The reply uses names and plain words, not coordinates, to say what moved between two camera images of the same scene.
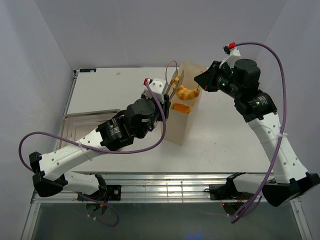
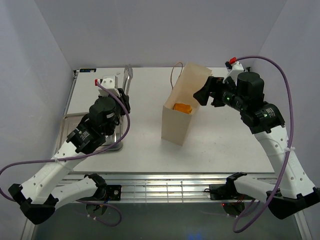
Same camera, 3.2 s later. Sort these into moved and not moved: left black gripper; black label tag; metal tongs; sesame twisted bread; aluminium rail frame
Moved: left black gripper; metal tongs
Not moved: sesame twisted bread; black label tag; aluminium rail frame
